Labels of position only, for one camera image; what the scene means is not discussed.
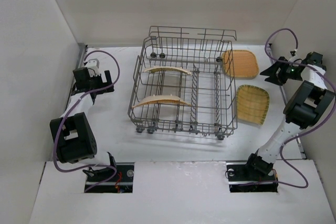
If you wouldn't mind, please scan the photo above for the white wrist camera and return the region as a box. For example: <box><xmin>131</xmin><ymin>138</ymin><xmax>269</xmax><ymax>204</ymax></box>
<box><xmin>84</xmin><ymin>59</ymin><xmax>100</xmax><ymax>77</ymax></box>
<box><xmin>288</xmin><ymin>49</ymin><xmax>301</xmax><ymax>62</ymax></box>

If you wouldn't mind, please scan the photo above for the green-rimmed bamboo woven plate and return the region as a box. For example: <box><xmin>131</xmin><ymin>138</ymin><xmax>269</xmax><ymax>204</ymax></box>
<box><xmin>236</xmin><ymin>84</ymin><xmax>270</xmax><ymax>125</ymax></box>

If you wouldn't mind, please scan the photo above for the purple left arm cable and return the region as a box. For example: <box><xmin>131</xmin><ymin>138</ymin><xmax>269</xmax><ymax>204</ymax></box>
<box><xmin>52</xmin><ymin>49</ymin><xmax>122</xmax><ymax>193</ymax></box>

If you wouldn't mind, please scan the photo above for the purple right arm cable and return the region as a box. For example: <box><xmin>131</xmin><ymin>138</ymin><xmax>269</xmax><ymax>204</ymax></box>
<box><xmin>265</xmin><ymin>27</ymin><xmax>336</xmax><ymax>189</ymax></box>

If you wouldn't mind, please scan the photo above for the grey wire dish rack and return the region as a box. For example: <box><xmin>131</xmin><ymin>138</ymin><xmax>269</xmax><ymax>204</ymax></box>
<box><xmin>128</xmin><ymin>26</ymin><xmax>237</xmax><ymax>140</ymax></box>

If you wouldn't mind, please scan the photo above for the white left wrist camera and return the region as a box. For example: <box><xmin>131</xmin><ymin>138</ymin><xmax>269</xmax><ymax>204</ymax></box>
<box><xmin>84</xmin><ymin>59</ymin><xmax>100</xmax><ymax>77</ymax></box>

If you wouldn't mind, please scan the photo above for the orange square woven plate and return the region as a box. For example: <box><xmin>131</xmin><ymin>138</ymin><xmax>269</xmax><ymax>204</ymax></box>
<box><xmin>222</xmin><ymin>50</ymin><xmax>259</xmax><ymax>79</ymax></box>

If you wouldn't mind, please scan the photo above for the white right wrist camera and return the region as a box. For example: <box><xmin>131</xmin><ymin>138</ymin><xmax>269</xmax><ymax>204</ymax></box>
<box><xmin>288</xmin><ymin>49</ymin><xmax>301</xmax><ymax>62</ymax></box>

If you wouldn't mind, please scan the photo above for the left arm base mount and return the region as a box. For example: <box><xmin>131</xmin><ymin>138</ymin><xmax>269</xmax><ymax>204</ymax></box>
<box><xmin>83</xmin><ymin>163</ymin><xmax>134</xmax><ymax>194</ymax></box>

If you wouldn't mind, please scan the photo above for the aluminium rail left side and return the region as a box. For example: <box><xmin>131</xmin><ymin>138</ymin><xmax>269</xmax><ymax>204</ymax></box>
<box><xmin>64</xmin><ymin>43</ymin><xmax>88</xmax><ymax>113</ymax></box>

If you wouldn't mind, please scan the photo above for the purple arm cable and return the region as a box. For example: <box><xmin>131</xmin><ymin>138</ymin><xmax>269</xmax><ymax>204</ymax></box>
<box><xmin>52</xmin><ymin>49</ymin><xmax>122</xmax><ymax>193</ymax></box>
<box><xmin>265</xmin><ymin>27</ymin><xmax>336</xmax><ymax>189</ymax></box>

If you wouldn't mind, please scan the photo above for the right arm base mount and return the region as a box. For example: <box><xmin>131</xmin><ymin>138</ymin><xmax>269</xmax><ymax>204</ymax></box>
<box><xmin>225</xmin><ymin>163</ymin><xmax>278</xmax><ymax>193</ymax></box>

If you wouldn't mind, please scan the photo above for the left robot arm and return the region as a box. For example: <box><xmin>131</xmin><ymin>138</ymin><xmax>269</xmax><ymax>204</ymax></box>
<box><xmin>49</xmin><ymin>67</ymin><xmax>117</xmax><ymax>177</ymax></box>

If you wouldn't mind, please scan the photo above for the yellow rectangular bamboo mat plate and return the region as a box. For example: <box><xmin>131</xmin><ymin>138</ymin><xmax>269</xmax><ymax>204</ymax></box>
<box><xmin>143</xmin><ymin>66</ymin><xmax>192</xmax><ymax>76</ymax></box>

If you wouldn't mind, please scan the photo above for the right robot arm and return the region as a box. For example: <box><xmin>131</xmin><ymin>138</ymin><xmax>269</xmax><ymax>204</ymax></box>
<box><xmin>245</xmin><ymin>52</ymin><xmax>334</xmax><ymax>175</ymax></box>

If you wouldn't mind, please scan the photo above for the orange fish-shaped woven plate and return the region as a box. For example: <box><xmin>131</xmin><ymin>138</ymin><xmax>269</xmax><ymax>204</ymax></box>
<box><xmin>132</xmin><ymin>94</ymin><xmax>192</xmax><ymax>109</ymax></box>

